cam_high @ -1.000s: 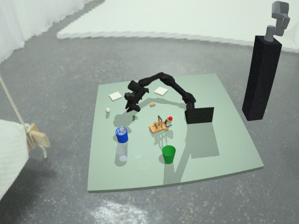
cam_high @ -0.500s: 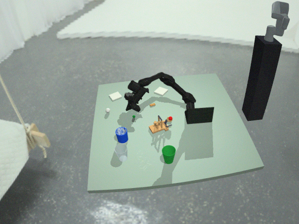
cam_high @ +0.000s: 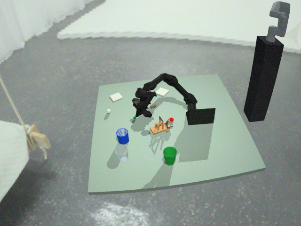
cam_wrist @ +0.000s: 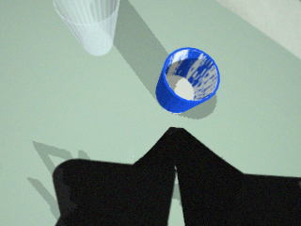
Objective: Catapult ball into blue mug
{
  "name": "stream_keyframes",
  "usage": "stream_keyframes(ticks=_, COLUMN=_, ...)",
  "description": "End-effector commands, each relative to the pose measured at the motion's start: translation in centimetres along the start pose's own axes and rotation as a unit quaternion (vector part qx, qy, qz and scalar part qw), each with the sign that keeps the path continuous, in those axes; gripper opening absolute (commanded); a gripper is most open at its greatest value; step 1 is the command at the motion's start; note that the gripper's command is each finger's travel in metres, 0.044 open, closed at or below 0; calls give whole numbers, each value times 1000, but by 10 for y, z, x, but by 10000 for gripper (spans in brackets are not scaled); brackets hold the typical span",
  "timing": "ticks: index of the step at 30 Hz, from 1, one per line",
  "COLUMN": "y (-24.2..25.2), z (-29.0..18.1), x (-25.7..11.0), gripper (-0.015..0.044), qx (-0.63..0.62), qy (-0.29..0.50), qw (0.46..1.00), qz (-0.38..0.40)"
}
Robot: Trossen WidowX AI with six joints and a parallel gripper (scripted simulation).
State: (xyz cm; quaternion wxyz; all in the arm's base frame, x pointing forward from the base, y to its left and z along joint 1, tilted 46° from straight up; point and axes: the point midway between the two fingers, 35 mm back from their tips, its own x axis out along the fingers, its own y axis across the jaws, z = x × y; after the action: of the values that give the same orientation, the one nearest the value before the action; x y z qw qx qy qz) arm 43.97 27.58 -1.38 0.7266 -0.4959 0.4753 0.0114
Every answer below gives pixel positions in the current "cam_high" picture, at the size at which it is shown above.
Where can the blue cup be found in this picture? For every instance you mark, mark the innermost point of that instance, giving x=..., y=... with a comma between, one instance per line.
x=122, y=135

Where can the white flat square tile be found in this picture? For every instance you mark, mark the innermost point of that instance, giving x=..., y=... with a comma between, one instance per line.
x=162, y=91
x=116, y=96

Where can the green cup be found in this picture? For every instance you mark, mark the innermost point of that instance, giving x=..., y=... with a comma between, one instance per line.
x=170, y=155

